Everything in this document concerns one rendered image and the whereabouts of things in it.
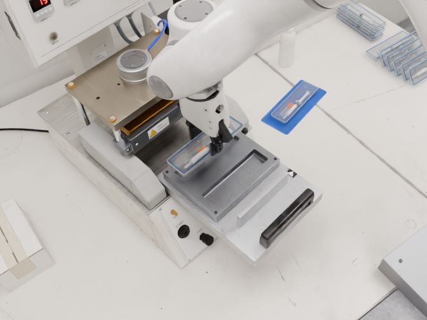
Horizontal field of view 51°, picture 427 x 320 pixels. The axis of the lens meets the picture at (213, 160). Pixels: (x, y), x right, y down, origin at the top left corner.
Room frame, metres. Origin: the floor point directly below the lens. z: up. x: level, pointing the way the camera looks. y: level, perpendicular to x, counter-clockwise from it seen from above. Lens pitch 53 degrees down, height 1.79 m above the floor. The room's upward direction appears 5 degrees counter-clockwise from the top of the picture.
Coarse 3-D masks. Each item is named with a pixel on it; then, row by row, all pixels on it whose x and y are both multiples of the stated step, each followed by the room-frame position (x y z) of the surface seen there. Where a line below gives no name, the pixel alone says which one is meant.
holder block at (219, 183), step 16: (240, 144) 0.64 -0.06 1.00; (256, 144) 0.64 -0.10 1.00; (208, 160) 0.62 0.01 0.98; (224, 160) 0.60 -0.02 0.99; (240, 160) 0.60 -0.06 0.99; (256, 160) 0.61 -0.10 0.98; (272, 160) 0.59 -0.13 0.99; (176, 176) 0.57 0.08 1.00; (192, 176) 0.58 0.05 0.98; (208, 176) 0.56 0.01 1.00; (224, 176) 0.56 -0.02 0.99; (240, 176) 0.57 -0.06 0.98; (256, 176) 0.55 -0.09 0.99; (192, 192) 0.52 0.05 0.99; (208, 192) 0.53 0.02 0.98; (224, 192) 0.53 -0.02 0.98; (240, 192) 0.51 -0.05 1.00; (208, 208) 0.48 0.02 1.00; (224, 208) 0.48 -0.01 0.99
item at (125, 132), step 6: (162, 102) 0.73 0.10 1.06; (168, 102) 0.73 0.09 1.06; (150, 108) 0.72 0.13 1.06; (156, 108) 0.71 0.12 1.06; (162, 108) 0.71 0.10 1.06; (144, 114) 0.70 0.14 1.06; (150, 114) 0.70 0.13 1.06; (156, 114) 0.70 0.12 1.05; (132, 120) 0.68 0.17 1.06; (138, 120) 0.68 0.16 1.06; (144, 120) 0.68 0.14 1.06; (126, 126) 0.67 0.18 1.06; (132, 126) 0.67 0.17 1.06; (138, 126) 0.67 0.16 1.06; (126, 132) 0.66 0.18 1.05; (132, 132) 0.65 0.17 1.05
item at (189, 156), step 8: (232, 120) 0.68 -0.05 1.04; (232, 128) 0.65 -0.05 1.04; (200, 136) 0.64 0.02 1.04; (208, 136) 0.64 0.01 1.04; (216, 136) 0.64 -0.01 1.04; (192, 144) 0.62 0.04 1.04; (200, 144) 0.62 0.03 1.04; (208, 144) 0.61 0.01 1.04; (184, 152) 0.60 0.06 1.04; (192, 152) 0.60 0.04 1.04; (200, 152) 0.59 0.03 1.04; (208, 152) 0.59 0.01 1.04; (168, 160) 0.58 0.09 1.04; (176, 160) 0.58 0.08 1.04; (184, 160) 0.58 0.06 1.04; (192, 160) 0.58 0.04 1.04; (200, 160) 0.57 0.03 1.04; (176, 168) 0.56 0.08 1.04; (184, 168) 0.56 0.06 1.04
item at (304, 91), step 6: (300, 84) 1.05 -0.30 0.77; (306, 84) 1.05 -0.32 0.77; (294, 90) 1.02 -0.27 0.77; (300, 90) 1.02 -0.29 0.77; (306, 90) 1.02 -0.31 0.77; (312, 90) 1.02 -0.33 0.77; (294, 96) 1.00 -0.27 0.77; (300, 96) 1.00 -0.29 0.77; (306, 96) 1.00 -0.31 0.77; (288, 102) 0.97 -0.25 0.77; (294, 102) 0.97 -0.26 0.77; (300, 102) 0.97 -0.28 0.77; (282, 108) 0.95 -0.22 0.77; (288, 108) 0.95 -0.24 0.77; (294, 108) 0.95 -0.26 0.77; (276, 114) 0.93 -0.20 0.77; (282, 114) 0.93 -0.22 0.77; (288, 114) 0.92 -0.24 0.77; (282, 120) 0.90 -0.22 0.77
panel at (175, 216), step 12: (168, 204) 0.55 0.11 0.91; (180, 204) 0.56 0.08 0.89; (168, 216) 0.53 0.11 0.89; (180, 216) 0.54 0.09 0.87; (192, 216) 0.55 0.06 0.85; (168, 228) 0.52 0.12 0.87; (180, 228) 0.52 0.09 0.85; (192, 228) 0.53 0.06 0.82; (204, 228) 0.54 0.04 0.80; (180, 240) 0.51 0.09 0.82; (192, 240) 0.52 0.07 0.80; (192, 252) 0.50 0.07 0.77
